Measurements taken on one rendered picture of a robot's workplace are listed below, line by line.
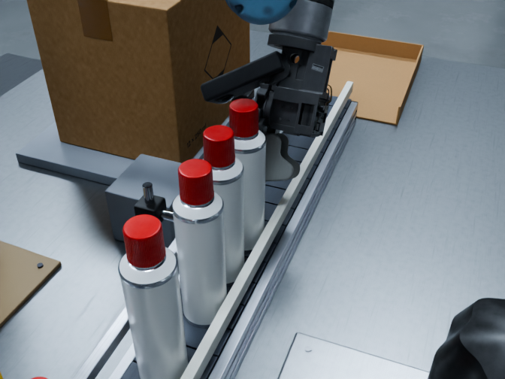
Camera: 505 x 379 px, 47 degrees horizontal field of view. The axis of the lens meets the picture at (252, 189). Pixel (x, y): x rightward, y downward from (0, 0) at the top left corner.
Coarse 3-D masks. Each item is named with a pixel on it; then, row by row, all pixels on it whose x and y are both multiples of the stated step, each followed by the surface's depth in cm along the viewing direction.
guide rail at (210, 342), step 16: (336, 112) 98; (320, 144) 90; (304, 160) 86; (304, 176) 85; (288, 192) 80; (288, 208) 79; (272, 224) 75; (272, 240) 75; (256, 256) 70; (240, 272) 68; (240, 288) 66; (224, 304) 64; (224, 320) 63; (208, 336) 61; (208, 352) 60; (192, 368) 58
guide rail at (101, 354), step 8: (168, 248) 65; (176, 248) 65; (120, 320) 57; (128, 320) 57; (112, 328) 56; (120, 328) 56; (128, 328) 57; (104, 336) 55; (112, 336) 55; (120, 336) 56; (104, 344) 54; (112, 344) 55; (96, 352) 54; (104, 352) 54; (112, 352) 55; (88, 360) 53; (96, 360) 53; (104, 360) 54; (80, 368) 52; (88, 368) 52; (96, 368) 53; (80, 376) 52; (88, 376) 52; (96, 376) 53
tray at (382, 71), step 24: (336, 48) 137; (360, 48) 136; (384, 48) 134; (408, 48) 132; (336, 72) 127; (360, 72) 127; (384, 72) 127; (408, 72) 127; (360, 96) 119; (384, 96) 119; (384, 120) 111
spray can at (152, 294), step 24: (144, 216) 50; (144, 240) 48; (120, 264) 51; (144, 264) 49; (168, 264) 51; (144, 288) 50; (168, 288) 51; (144, 312) 52; (168, 312) 53; (144, 336) 54; (168, 336) 54; (144, 360) 56; (168, 360) 56
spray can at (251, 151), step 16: (240, 112) 64; (256, 112) 65; (240, 128) 65; (256, 128) 66; (240, 144) 66; (256, 144) 66; (240, 160) 67; (256, 160) 67; (256, 176) 69; (256, 192) 70; (256, 208) 72; (256, 224) 73; (256, 240) 75
